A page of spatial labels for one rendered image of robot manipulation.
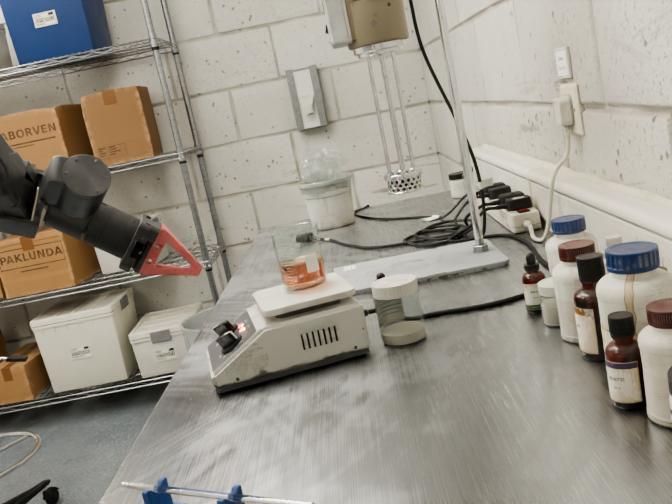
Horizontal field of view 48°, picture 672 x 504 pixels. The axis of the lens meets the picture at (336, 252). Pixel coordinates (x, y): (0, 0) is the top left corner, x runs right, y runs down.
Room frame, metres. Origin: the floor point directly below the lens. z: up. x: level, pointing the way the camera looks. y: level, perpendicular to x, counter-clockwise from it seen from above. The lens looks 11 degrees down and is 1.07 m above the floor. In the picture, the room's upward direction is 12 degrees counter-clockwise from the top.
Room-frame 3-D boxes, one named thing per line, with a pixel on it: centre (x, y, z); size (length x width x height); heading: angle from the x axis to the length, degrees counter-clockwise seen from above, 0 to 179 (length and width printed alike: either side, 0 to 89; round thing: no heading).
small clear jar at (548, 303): (0.88, -0.25, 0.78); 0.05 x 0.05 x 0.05
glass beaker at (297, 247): (0.97, 0.05, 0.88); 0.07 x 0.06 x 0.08; 73
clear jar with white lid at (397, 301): (0.94, -0.06, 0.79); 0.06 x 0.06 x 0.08
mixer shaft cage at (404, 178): (1.30, -0.14, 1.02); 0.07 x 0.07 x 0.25
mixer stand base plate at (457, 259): (1.30, -0.13, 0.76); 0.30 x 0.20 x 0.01; 88
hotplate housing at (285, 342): (0.95, 0.08, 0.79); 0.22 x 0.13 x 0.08; 101
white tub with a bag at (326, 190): (1.96, -0.01, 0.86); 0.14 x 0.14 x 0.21
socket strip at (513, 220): (1.61, -0.38, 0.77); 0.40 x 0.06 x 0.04; 178
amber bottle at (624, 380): (0.64, -0.23, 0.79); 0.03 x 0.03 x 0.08
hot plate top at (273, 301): (0.96, 0.05, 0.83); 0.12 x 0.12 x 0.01; 11
